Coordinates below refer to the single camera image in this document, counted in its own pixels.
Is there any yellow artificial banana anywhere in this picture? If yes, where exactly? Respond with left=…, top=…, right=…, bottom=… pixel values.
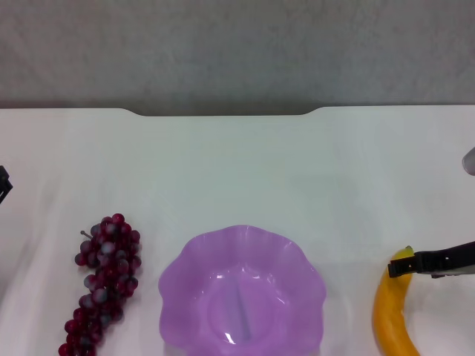
left=372, top=245, right=422, bottom=356

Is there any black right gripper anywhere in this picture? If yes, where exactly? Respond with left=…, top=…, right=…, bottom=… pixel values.
left=387, top=240, right=475, bottom=279

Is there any red artificial grape bunch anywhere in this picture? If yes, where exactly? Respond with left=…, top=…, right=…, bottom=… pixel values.
left=58, top=213, right=143, bottom=356

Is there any purple wavy plastic plate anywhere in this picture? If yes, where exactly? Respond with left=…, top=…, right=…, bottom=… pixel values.
left=158, top=224, right=327, bottom=356

